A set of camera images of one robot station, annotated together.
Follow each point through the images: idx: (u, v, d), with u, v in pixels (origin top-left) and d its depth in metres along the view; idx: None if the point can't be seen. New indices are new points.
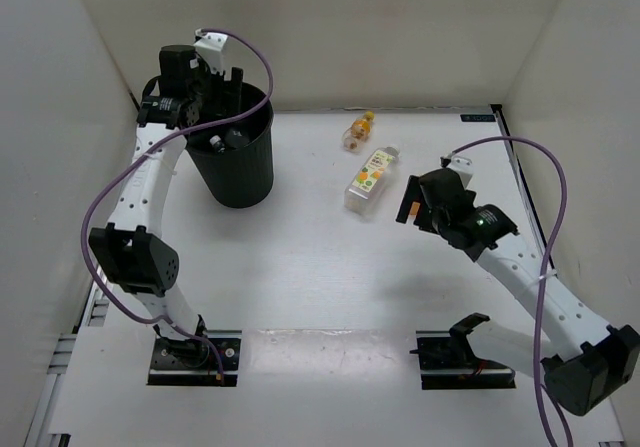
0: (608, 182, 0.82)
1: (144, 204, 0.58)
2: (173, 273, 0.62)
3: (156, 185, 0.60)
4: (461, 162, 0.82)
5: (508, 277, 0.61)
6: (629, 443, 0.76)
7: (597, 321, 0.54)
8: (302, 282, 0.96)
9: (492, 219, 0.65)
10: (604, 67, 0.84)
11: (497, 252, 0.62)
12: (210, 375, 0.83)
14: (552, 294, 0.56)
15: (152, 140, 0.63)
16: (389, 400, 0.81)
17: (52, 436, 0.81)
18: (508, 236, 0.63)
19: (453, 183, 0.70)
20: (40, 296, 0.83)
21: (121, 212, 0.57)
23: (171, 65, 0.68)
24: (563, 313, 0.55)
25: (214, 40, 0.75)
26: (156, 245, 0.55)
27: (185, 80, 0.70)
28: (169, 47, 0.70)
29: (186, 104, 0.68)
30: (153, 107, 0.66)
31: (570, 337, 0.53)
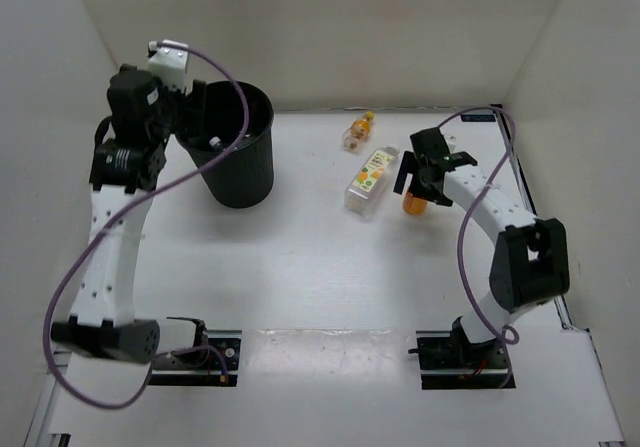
0: (608, 179, 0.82)
1: (109, 292, 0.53)
2: (148, 338, 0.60)
3: (120, 262, 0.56)
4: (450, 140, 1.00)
5: (462, 193, 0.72)
6: (629, 443, 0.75)
7: (526, 215, 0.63)
8: (302, 282, 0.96)
9: (457, 156, 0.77)
10: (603, 63, 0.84)
11: (454, 173, 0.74)
12: (210, 375, 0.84)
14: (491, 197, 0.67)
15: (110, 210, 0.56)
16: (389, 400, 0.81)
17: (52, 436, 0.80)
18: (468, 165, 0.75)
19: (437, 136, 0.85)
20: (40, 294, 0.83)
21: (83, 303, 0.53)
23: (123, 107, 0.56)
24: (497, 208, 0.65)
25: (173, 55, 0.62)
26: (125, 336, 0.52)
27: (143, 120, 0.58)
28: (118, 80, 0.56)
29: (146, 154, 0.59)
30: (107, 164, 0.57)
31: (499, 222, 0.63)
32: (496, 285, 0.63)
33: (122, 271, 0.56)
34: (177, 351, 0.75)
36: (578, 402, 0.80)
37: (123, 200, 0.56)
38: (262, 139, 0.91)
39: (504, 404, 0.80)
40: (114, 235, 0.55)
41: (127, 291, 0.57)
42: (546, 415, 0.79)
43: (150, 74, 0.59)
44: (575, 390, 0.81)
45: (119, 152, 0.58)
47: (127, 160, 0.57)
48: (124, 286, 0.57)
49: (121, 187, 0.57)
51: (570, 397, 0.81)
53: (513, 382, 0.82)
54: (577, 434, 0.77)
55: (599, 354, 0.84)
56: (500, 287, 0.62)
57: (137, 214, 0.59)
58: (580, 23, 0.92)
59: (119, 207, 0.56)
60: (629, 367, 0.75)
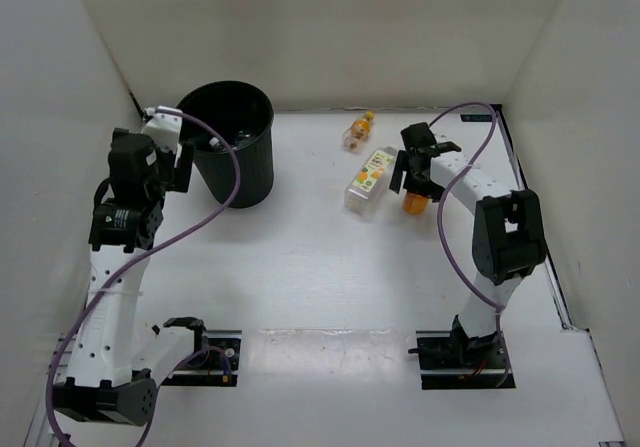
0: (608, 178, 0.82)
1: (107, 352, 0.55)
2: (151, 399, 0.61)
3: (119, 321, 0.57)
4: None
5: (446, 175, 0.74)
6: (629, 443, 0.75)
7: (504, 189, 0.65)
8: (302, 282, 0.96)
9: (443, 145, 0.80)
10: (604, 63, 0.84)
11: (439, 158, 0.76)
12: (210, 375, 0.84)
14: (472, 176, 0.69)
15: (109, 267, 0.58)
16: (388, 400, 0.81)
17: (52, 436, 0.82)
18: (454, 151, 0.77)
19: (425, 130, 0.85)
20: (40, 293, 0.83)
21: (82, 364, 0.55)
23: (123, 172, 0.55)
24: (477, 183, 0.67)
25: (169, 119, 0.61)
26: (123, 398, 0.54)
27: (143, 181, 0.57)
28: (118, 146, 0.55)
29: (146, 213, 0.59)
30: (106, 226, 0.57)
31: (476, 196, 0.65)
32: (477, 254, 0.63)
33: (122, 329, 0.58)
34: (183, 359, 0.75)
36: (578, 402, 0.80)
37: (121, 260, 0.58)
38: (262, 139, 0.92)
39: (504, 404, 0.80)
40: (112, 294, 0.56)
41: (127, 349, 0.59)
42: (546, 415, 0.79)
43: (151, 138, 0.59)
44: (574, 391, 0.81)
45: (118, 212, 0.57)
47: (127, 221, 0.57)
48: (124, 343, 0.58)
49: (119, 245, 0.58)
51: (569, 397, 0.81)
53: (513, 382, 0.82)
54: (577, 434, 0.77)
55: (599, 355, 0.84)
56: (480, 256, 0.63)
57: (138, 268, 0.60)
58: (580, 23, 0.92)
59: (117, 267, 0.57)
60: (628, 368, 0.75)
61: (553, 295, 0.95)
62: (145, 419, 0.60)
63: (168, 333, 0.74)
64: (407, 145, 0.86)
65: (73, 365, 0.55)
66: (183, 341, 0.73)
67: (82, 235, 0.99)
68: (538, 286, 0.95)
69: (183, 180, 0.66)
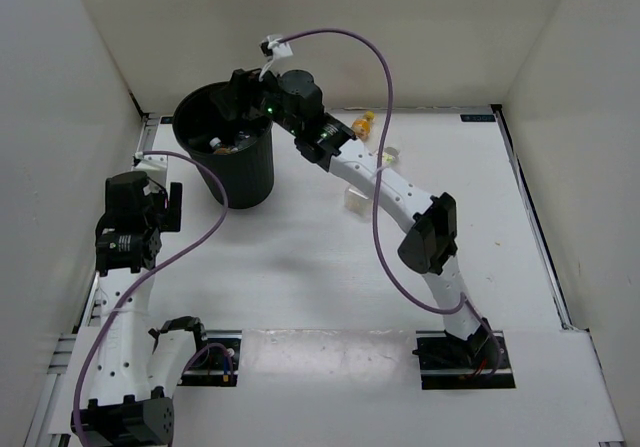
0: (609, 179, 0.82)
1: (126, 368, 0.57)
2: (170, 422, 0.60)
3: (134, 338, 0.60)
4: (281, 46, 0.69)
5: (355, 176, 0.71)
6: (629, 443, 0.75)
7: (423, 195, 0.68)
8: (301, 282, 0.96)
9: (334, 131, 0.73)
10: (603, 64, 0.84)
11: (341, 157, 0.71)
12: (211, 375, 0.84)
14: (387, 182, 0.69)
15: (119, 289, 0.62)
16: (389, 400, 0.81)
17: (52, 436, 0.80)
18: (350, 141, 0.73)
19: (316, 99, 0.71)
20: (40, 293, 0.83)
21: (106, 387, 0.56)
23: (125, 199, 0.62)
24: (398, 195, 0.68)
25: (157, 160, 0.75)
26: (148, 409, 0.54)
27: (141, 209, 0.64)
28: (117, 176, 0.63)
29: (147, 236, 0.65)
30: (110, 251, 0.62)
31: (405, 212, 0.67)
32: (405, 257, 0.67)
33: (137, 348, 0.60)
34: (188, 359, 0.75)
36: (579, 402, 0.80)
37: (131, 280, 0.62)
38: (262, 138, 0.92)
39: (505, 403, 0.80)
40: (125, 313, 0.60)
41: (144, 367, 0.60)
42: (546, 416, 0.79)
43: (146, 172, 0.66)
44: (574, 391, 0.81)
45: (121, 238, 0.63)
47: (129, 245, 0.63)
48: (141, 363, 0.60)
49: (127, 268, 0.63)
51: (570, 397, 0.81)
53: (513, 382, 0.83)
54: (577, 434, 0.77)
55: (599, 355, 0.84)
56: (408, 258, 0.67)
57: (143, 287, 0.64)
58: (579, 24, 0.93)
59: (127, 286, 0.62)
60: (628, 368, 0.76)
61: (553, 295, 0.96)
62: (168, 439, 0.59)
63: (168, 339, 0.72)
64: (293, 113, 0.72)
65: (95, 390, 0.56)
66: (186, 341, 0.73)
67: (81, 235, 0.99)
68: (539, 286, 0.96)
69: (173, 217, 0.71)
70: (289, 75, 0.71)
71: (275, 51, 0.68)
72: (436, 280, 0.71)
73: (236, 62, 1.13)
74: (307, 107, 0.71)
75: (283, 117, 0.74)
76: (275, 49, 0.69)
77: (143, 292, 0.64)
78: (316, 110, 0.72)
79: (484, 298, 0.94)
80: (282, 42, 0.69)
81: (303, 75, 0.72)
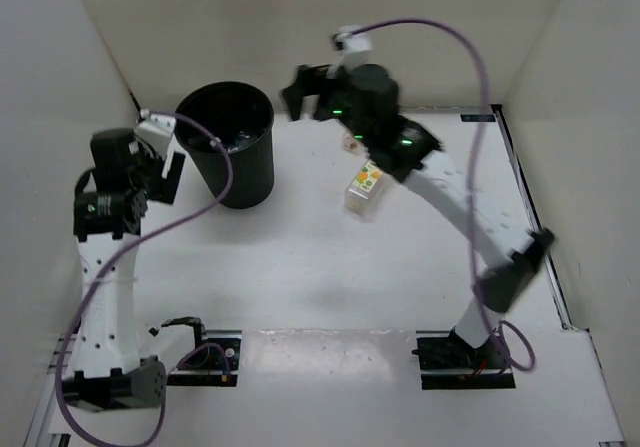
0: (609, 179, 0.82)
1: (112, 340, 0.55)
2: (162, 383, 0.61)
3: (119, 308, 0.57)
4: (353, 39, 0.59)
5: (437, 195, 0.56)
6: (629, 443, 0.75)
7: (520, 229, 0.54)
8: (301, 282, 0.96)
9: (416, 135, 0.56)
10: (604, 64, 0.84)
11: (426, 172, 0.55)
12: (210, 374, 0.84)
14: (478, 208, 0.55)
15: (100, 257, 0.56)
16: (389, 400, 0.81)
17: (52, 436, 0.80)
18: (436, 153, 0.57)
19: (394, 96, 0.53)
20: (40, 293, 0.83)
21: (92, 357, 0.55)
23: (106, 155, 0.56)
24: (491, 225, 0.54)
25: (164, 124, 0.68)
26: (136, 381, 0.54)
27: (127, 169, 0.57)
28: (102, 132, 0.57)
29: (129, 199, 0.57)
30: (88, 214, 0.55)
31: (499, 248, 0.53)
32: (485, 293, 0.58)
33: (122, 319, 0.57)
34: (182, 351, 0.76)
36: (579, 402, 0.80)
37: (113, 249, 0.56)
38: (264, 139, 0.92)
39: (505, 403, 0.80)
40: (109, 284, 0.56)
41: (133, 334, 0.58)
42: (546, 416, 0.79)
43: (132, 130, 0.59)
44: (574, 391, 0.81)
45: (101, 199, 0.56)
47: (110, 207, 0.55)
48: (129, 333, 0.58)
49: (107, 234, 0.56)
51: (570, 397, 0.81)
53: (513, 382, 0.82)
54: (578, 435, 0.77)
55: (599, 355, 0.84)
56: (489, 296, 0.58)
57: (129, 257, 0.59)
58: (580, 24, 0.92)
59: (109, 255, 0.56)
60: (628, 368, 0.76)
61: (553, 294, 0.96)
62: (160, 401, 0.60)
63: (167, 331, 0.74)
64: (363, 114, 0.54)
65: (81, 360, 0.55)
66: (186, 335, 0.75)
67: None
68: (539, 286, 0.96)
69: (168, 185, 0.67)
70: (359, 73, 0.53)
71: (348, 45, 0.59)
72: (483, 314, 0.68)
73: (236, 62, 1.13)
74: (383, 108, 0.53)
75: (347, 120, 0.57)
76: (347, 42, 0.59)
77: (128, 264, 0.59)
78: (393, 108, 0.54)
79: None
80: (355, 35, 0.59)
81: (375, 69, 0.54)
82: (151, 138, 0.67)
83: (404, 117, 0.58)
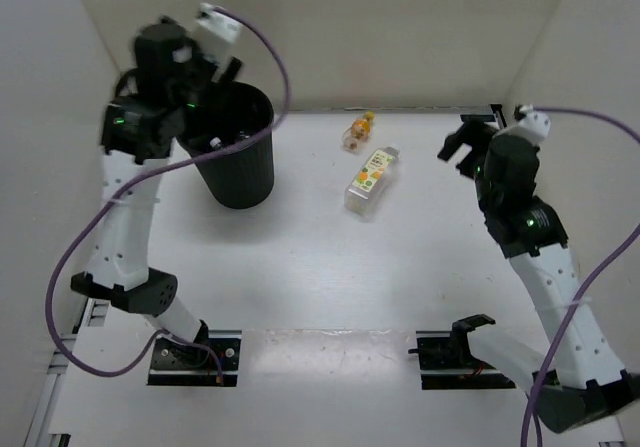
0: (608, 178, 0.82)
1: (119, 258, 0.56)
2: (164, 290, 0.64)
3: (131, 229, 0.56)
4: (538, 118, 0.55)
5: (537, 289, 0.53)
6: (630, 443, 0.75)
7: (611, 361, 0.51)
8: (302, 283, 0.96)
9: (543, 221, 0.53)
10: (604, 63, 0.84)
11: (536, 260, 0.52)
12: (210, 375, 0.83)
14: (578, 322, 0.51)
15: (119, 178, 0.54)
16: (389, 400, 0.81)
17: (52, 436, 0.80)
18: (557, 245, 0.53)
19: (527, 172, 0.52)
20: (40, 294, 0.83)
21: (99, 265, 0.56)
23: (146, 55, 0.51)
24: (581, 344, 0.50)
25: (224, 26, 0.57)
26: (133, 300, 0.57)
27: (166, 77, 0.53)
28: (147, 29, 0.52)
29: (158, 116, 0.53)
30: (115, 125, 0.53)
31: (578, 371, 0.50)
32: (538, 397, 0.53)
33: (133, 234, 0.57)
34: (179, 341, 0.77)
36: None
37: (130, 171, 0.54)
38: (263, 139, 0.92)
39: (505, 402, 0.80)
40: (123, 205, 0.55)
41: (141, 251, 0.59)
42: None
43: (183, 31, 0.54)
44: None
45: (129, 112, 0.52)
47: (137, 121, 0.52)
48: (138, 249, 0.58)
49: (129, 155, 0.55)
51: None
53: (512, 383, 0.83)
54: (577, 435, 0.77)
55: None
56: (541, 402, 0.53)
57: (147, 184, 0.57)
58: (580, 24, 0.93)
59: (128, 178, 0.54)
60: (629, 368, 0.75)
61: None
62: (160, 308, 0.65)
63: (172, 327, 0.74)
64: (492, 177, 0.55)
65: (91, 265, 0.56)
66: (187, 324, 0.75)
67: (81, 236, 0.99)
68: None
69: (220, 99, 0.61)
70: (504, 140, 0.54)
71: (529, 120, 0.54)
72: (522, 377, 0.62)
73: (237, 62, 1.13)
74: (512, 180, 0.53)
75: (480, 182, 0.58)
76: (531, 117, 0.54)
77: (145, 193, 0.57)
78: (527, 184, 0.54)
79: (485, 298, 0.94)
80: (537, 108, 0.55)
81: (522, 142, 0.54)
82: (207, 37, 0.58)
83: (536, 199, 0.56)
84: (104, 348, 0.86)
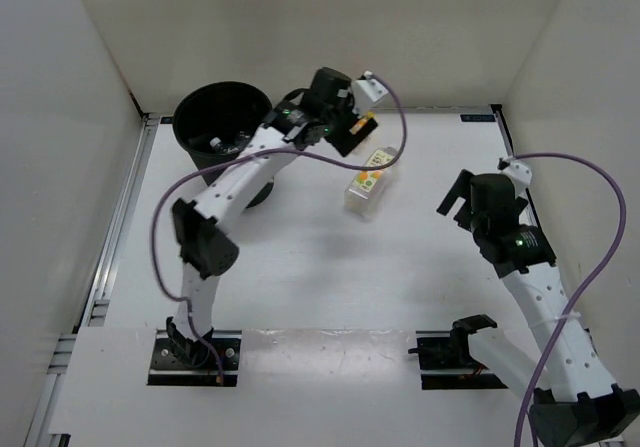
0: (608, 178, 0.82)
1: (227, 198, 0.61)
2: (226, 263, 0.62)
3: (247, 186, 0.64)
4: (519, 168, 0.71)
5: (530, 308, 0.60)
6: (629, 443, 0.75)
7: (604, 375, 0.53)
8: (301, 282, 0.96)
9: (532, 241, 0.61)
10: (604, 64, 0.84)
11: (526, 277, 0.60)
12: (210, 375, 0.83)
14: (567, 337, 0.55)
15: (264, 144, 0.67)
16: (390, 399, 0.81)
17: (53, 436, 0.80)
18: (544, 263, 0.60)
19: (507, 196, 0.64)
20: (40, 294, 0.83)
21: (207, 199, 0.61)
23: (323, 85, 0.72)
24: (570, 357, 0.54)
25: (376, 88, 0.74)
26: (218, 240, 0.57)
27: (323, 105, 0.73)
28: (335, 71, 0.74)
29: (311, 123, 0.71)
30: (282, 114, 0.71)
31: (569, 381, 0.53)
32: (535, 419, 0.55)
33: (244, 194, 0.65)
34: (180, 342, 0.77)
36: None
37: (276, 144, 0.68)
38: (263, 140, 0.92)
39: (504, 402, 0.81)
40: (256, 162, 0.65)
41: (236, 213, 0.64)
42: None
43: (349, 80, 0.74)
44: None
45: (295, 113, 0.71)
47: (297, 119, 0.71)
48: (238, 207, 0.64)
49: (280, 136, 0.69)
51: None
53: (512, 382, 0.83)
54: None
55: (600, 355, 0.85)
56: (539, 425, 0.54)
57: (274, 161, 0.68)
58: (580, 24, 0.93)
59: (270, 145, 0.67)
60: (629, 368, 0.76)
61: None
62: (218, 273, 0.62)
63: (179, 322, 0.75)
64: (479, 207, 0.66)
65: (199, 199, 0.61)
66: (205, 320, 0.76)
67: (81, 236, 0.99)
68: None
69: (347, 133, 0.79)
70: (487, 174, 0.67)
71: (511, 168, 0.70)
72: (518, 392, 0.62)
73: (237, 62, 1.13)
74: (495, 204, 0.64)
75: (474, 219, 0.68)
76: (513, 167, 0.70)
77: (271, 166, 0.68)
78: (507, 207, 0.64)
79: (485, 297, 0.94)
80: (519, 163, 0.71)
81: (504, 178, 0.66)
82: (358, 91, 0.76)
83: (529, 226, 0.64)
84: (104, 348, 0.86)
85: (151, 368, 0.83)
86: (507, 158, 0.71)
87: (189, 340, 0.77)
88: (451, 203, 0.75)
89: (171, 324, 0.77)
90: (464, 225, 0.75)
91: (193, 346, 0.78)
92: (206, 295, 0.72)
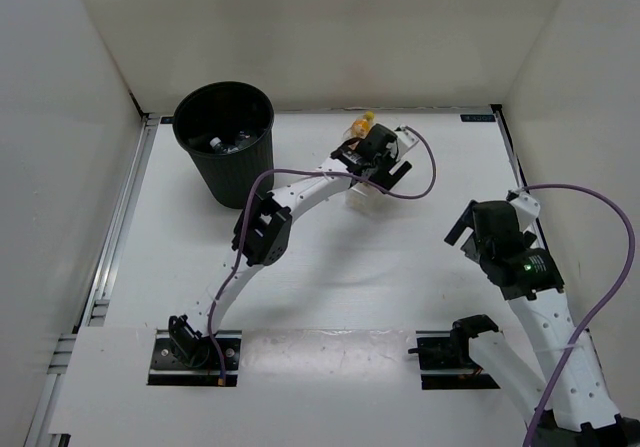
0: (608, 178, 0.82)
1: (300, 198, 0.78)
2: (273, 256, 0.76)
3: (315, 193, 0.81)
4: (528, 201, 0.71)
5: (536, 333, 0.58)
6: None
7: (607, 406, 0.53)
8: (302, 282, 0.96)
9: (540, 266, 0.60)
10: (604, 64, 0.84)
11: (533, 303, 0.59)
12: (210, 375, 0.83)
14: (572, 367, 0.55)
15: (331, 167, 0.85)
16: (389, 399, 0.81)
17: (52, 436, 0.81)
18: (552, 291, 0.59)
19: (508, 219, 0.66)
20: (41, 294, 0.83)
21: (284, 195, 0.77)
23: (376, 137, 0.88)
24: (575, 387, 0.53)
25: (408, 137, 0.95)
26: (285, 227, 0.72)
27: (376, 153, 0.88)
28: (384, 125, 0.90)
29: (363, 165, 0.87)
30: (344, 154, 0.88)
31: (572, 412, 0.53)
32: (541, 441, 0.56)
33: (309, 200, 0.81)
34: (181, 345, 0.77)
36: None
37: (340, 168, 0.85)
38: (263, 140, 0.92)
39: (504, 401, 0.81)
40: (325, 179, 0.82)
41: (299, 214, 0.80)
42: None
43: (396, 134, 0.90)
44: None
45: (353, 157, 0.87)
47: (355, 161, 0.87)
48: (300, 210, 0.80)
49: (344, 167, 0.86)
51: None
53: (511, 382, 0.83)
54: None
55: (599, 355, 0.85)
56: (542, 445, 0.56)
57: (337, 182, 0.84)
58: (580, 24, 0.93)
59: (336, 168, 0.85)
60: (629, 367, 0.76)
61: None
62: (267, 263, 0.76)
63: (196, 313, 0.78)
64: (482, 233, 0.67)
65: (275, 192, 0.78)
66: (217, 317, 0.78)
67: (82, 236, 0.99)
68: None
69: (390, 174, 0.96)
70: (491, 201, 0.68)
71: (520, 200, 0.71)
72: (523, 403, 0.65)
73: (237, 62, 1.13)
74: (498, 229, 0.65)
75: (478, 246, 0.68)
76: (522, 200, 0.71)
77: (333, 186, 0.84)
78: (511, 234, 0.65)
79: (485, 297, 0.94)
80: (528, 196, 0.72)
81: (507, 206, 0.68)
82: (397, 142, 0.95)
83: (536, 249, 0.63)
84: (104, 348, 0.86)
85: (150, 368, 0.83)
86: (514, 189, 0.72)
87: (194, 339, 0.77)
88: (460, 231, 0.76)
89: (175, 325, 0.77)
90: (471, 255, 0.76)
91: (197, 345, 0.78)
92: (234, 290, 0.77)
